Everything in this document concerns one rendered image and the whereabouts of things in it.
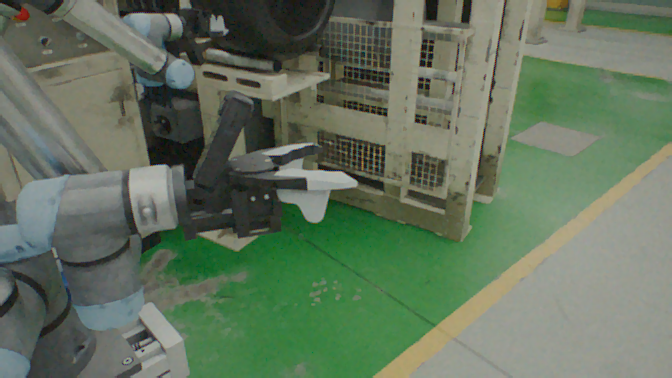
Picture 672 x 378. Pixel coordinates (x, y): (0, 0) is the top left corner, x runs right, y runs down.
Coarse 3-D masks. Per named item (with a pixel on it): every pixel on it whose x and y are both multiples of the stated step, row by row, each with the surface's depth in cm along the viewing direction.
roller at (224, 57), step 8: (208, 56) 181; (216, 56) 179; (224, 56) 177; (232, 56) 175; (240, 56) 173; (248, 56) 172; (256, 56) 171; (232, 64) 176; (240, 64) 174; (248, 64) 172; (256, 64) 169; (264, 64) 167; (272, 64) 166; (280, 64) 168
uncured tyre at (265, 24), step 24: (192, 0) 158; (216, 0) 152; (240, 0) 148; (264, 0) 152; (288, 0) 199; (312, 0) 194; (240, 24) 154; (264, 24) 156; (288, 24) 197; (312, 24) 181; (240, 48) 168; (264, 48) 163; (288, 48) 169
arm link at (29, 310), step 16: (0, 272) 56; (0, 288) 54; (16, 288) 56; (32, 288) 62; (0, 304) 53; (16, 304) 55; (32, 304) 61; (0, 320) 53; (16, 320) 55; (32, 320) 59; (0, 336) 53; (16, 336) 55; (32, 336) 58; (0, 352) 52; (16, 352) 54; (32, 352) 58; (0, 368) 51; (16, 368) 53
